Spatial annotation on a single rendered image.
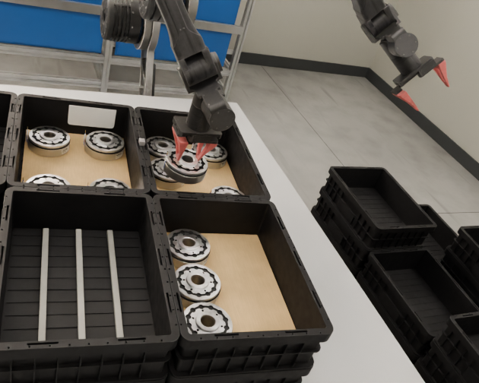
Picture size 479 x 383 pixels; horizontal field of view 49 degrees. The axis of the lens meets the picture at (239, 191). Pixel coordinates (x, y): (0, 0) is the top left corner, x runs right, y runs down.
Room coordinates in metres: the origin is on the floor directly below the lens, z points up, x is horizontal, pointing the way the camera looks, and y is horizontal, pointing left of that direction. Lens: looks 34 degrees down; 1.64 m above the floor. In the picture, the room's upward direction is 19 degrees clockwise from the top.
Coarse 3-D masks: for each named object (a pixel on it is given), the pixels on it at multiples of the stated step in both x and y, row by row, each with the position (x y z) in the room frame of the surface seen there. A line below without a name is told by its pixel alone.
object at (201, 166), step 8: (168, 152) 1.05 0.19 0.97; (184, 152) 1.08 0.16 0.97; (192, 152) 1.09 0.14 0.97; (168, 160) 1.02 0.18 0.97; (176, 160) 1.03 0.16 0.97; (200, 160) 1.07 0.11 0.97; (176, 168) 1.00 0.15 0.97; (184, 168) 1.01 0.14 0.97; (192, 168) 1.02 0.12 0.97; (200, 168) 1.04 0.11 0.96
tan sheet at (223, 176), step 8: (224, 168) 1.29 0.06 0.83; (208, 176) 1.22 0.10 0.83; (216, 176) 1.23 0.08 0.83; (224, 176) 1.25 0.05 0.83; (232, 176) 1.26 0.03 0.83; (184, 184) 1.15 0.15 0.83; (192, 184) 1.16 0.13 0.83; (200, 184) 1.17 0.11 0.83; (208, 184) 1.18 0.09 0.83; (216, 184) 1.20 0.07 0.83; (224, 184) 1.21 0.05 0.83; (232, 184) 1.22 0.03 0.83; (208, 192) 1.15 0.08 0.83
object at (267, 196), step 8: (136, 112) 1.26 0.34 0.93; (160, 112) 1.31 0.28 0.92; (168, 112) 1.32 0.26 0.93; (176, 112) 1.33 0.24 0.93; (184, 112) 1.35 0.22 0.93; (144, 136) 1.15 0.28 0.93; (240, 136) 1.32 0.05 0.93; (240, 144) 1.28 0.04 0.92; (144, 152) 1.08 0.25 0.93; (248, 152) 1.25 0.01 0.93; (144, 160) 1.05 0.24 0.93; (248, 160) 1.21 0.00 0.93; (152, 168) 1.03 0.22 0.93; (256, 168) 1.18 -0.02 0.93; (152, 176) 1.00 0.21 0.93; (256, 176) 1.14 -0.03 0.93; (152, 184) 0.97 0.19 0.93; (264, 184) 1.12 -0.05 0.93; (152, 192) 0.94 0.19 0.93; (160, 192) 0.95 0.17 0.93; (168, 192) 0.95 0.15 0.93; (176, 192) 0.96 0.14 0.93; (184, 192) 0.98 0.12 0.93; (192, 192) 0.98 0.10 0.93; (200, 192) 0.99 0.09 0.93; (264, 192) 1.08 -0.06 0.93
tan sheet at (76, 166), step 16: (80, 144) 1.17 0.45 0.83; (32, 160) 1.03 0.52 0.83; (48, 160) 1.05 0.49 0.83; (64, 160) 1.08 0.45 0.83; (80, 160) 1.10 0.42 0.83; (96, 160) 1.12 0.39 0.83; (32, 176) 0.97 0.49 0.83; (64, 176) 1.01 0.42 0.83; (80, 176) 1.03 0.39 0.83; (96, 176) 1.06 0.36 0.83; (112, 176) 1.08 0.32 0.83; (128, 176) 1.10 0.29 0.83
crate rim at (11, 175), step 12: (24, 96) 1.15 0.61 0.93; (36, 96) 1.17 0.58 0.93; (48, 96) 1.19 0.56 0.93; (120, 108) 1.26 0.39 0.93; (132, 108) 1.27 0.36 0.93; (132, 120) 1.21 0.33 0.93; (12, 144) 0.94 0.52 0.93; (12, 156) 0.90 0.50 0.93; (12, 168) 0.86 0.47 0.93; (144, 168) 1.02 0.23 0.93; (12, 180) 0.82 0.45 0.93; (144, 180) 0.97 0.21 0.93; (132, 192) 0.91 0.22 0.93; (144, 192) 0.93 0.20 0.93
